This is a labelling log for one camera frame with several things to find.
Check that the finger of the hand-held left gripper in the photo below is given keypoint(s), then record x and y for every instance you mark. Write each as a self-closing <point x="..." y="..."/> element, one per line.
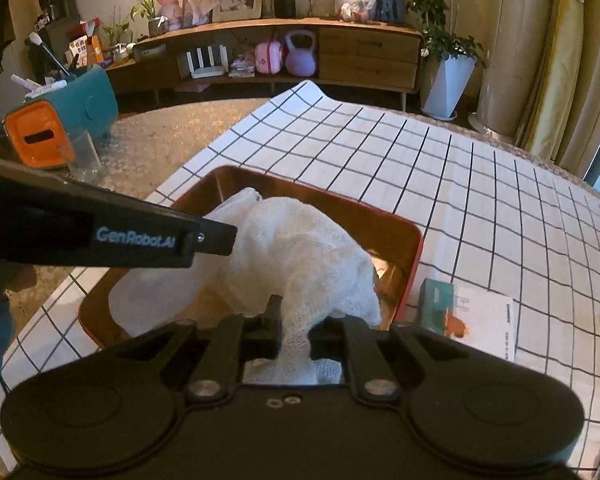
<point x="215" y="240"/>

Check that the purple kettlebell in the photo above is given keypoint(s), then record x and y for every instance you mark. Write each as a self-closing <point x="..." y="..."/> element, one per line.
<point x="301" y="60"/>

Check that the pink toy case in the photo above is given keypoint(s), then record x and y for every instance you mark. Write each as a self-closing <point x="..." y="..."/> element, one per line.
<point x="269" y="57"/>

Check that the white tipped brush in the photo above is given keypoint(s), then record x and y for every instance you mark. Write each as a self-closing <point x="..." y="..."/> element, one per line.
<point x="50" y="55"/>

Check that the pink doll figurine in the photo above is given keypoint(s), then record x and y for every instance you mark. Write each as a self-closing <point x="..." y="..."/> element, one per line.
<point x="172" y="2"/>

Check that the green plant in white planter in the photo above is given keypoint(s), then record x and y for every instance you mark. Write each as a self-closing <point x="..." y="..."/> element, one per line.
<point x="445" y="85"/>

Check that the white card box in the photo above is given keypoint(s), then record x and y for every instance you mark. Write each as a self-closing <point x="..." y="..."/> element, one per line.
<point x="480" y="320"/>

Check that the red tin box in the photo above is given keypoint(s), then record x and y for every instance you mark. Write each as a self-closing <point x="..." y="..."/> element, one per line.
<point x="380" y="240"/>

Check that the orange printed box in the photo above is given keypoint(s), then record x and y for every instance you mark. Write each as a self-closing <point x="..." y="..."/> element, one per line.
<point x="87" y="50"/>

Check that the wooden sideboard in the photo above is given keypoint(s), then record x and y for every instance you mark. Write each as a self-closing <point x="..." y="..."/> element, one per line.
<point x="370" y="60"/>

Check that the black coffee machine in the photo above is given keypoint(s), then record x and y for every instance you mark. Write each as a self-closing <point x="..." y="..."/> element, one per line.
<point x="57" y="2"/>

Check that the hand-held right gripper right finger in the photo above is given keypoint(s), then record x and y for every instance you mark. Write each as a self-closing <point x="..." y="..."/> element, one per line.
<point x="325" y="342"/>

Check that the yellow curtain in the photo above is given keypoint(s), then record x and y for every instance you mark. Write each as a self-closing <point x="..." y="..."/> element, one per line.
<point x="580" y="60"/>

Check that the white gauze cloth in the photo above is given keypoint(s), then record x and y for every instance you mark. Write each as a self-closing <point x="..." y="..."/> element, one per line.
<point x="290" y="260"/>

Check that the white router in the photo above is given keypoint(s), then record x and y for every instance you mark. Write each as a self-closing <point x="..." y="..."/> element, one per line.
<point x="209" y="62"/>

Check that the clear glass cup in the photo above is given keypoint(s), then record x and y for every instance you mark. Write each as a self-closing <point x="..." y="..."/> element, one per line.
<point x="80" y="157"/>

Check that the small potted plant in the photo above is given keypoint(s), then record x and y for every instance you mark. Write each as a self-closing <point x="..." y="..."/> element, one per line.
<point x="157" y="27"/>

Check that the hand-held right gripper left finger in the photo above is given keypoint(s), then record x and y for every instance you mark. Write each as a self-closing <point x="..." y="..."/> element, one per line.
<point x="267" y="332"/>

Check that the plastic wrapped doll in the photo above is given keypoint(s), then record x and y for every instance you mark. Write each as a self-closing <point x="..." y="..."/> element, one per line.
<point x="359" y="2"/>

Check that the wooden photo frame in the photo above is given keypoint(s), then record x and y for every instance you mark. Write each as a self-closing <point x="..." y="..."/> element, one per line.
<point x="237" y="2"/>

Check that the small stack of books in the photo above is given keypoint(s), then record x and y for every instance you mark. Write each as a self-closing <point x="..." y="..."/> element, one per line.
<point x="242" y="66"/>

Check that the grey flat pouch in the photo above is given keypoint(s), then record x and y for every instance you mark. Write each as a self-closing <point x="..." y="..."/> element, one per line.
<point x="149" y="52"/>

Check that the black checked white tablecloth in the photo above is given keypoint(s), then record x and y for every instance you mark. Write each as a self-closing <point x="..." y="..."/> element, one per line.
<point x="480" y="200"/>

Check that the teal orange storage box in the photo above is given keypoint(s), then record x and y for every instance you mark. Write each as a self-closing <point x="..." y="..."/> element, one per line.
<point x="90" y="100"/>

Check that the black speaker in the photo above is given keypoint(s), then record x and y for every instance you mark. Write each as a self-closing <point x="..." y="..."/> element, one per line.
<point x="284" y="1"/>

